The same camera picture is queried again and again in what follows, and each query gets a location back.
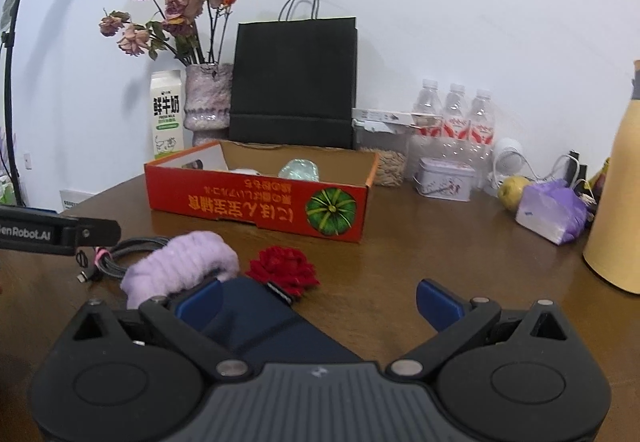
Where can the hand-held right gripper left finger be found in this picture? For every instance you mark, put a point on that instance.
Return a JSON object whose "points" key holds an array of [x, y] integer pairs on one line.
{"points": [[200, 304]]}

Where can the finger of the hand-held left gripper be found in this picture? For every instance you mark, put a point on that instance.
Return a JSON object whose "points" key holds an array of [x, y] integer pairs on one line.
{"points": [[100, 232], [25, 212]]}

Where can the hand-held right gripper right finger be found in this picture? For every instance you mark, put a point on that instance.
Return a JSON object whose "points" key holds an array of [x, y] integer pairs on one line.
{"points": [[440, 307]]}

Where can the purple fluffy headband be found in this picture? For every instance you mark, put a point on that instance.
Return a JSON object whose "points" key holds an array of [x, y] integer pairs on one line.
{"points": [[175, 262]]}

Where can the navy zip case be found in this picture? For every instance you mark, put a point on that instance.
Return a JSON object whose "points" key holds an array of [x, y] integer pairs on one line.
{"points": [[270, 327]]}

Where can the red fabric rose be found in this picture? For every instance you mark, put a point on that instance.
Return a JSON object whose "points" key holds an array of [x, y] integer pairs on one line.
{"points": [[282, 269]]}

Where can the red cardboard box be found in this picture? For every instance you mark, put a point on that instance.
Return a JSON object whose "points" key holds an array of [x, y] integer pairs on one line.
{"points": [[240, 204]]}

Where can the pale green plastic bag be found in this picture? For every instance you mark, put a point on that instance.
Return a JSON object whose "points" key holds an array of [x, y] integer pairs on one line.
{"points": [[300, 170]]}

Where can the cluttered storage rack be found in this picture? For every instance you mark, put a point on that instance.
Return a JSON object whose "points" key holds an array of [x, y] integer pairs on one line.
{"points": [[6, 189]]}

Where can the small printed tin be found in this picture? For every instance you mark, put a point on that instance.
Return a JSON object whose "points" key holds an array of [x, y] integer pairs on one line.
{"points": [[445, 182]]}

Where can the yellow green pear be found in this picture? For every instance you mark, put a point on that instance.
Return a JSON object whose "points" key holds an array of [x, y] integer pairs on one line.
{"points": [[512, 194]]}

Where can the green white milk carton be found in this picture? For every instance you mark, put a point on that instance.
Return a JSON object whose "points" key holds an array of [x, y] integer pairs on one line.
{"points": [[167, 112]]}

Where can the black light stand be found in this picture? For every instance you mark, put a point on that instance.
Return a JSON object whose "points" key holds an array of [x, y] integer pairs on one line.
{"points": [[10, 72]]}

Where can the purple tissue pack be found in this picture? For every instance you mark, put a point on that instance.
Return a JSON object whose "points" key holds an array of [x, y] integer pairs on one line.
{"points": [[550, 212]]}

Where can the clear container of seeds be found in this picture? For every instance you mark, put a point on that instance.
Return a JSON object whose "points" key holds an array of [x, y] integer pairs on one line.
{"points": [[390, 169]]}

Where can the white round device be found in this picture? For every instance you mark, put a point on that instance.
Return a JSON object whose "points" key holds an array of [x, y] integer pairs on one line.
{"points": [[507, 154]]}

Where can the mottled purple vase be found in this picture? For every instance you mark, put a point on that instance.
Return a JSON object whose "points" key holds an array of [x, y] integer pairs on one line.
{"points": [[207, 92]]}

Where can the clear water bottle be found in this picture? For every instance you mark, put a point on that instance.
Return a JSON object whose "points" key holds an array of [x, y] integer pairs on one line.
{"points": [[481, 114], [456, 107], [427, 102]]}

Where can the flat white box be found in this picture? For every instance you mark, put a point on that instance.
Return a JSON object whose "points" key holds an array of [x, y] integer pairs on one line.
{"points": [[380, 116]]}

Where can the colourful snack packet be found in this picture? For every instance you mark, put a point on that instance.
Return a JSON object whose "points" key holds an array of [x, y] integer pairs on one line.
{"points": [[600, 177]]}

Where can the yellow thermos jug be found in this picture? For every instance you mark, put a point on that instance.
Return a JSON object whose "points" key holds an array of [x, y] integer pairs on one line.
{"points": [[620, 202]]}

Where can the black paper bag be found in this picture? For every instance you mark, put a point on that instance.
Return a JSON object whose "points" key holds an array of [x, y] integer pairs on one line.
{"points": [[295, 77]]}

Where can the white wall panel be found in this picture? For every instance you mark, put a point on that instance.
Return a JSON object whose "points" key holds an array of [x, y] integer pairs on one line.
{"points": [[75, 199]]}

